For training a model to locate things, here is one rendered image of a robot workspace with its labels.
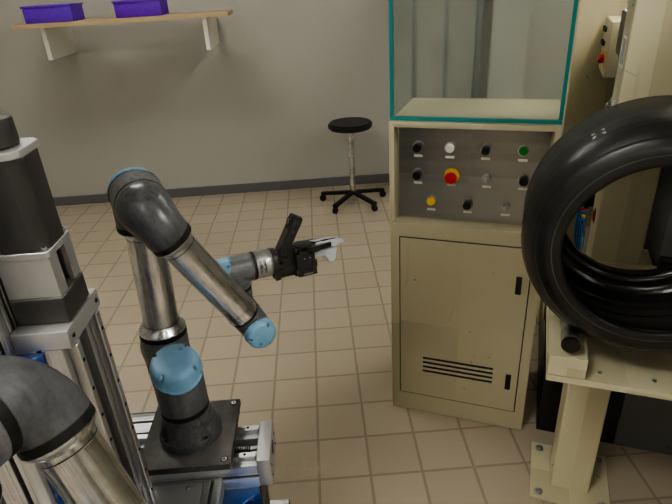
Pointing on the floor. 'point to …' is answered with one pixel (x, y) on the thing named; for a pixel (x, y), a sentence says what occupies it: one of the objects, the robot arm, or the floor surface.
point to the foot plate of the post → (540, 482)
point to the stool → (351, 161)
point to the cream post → (616, 232)
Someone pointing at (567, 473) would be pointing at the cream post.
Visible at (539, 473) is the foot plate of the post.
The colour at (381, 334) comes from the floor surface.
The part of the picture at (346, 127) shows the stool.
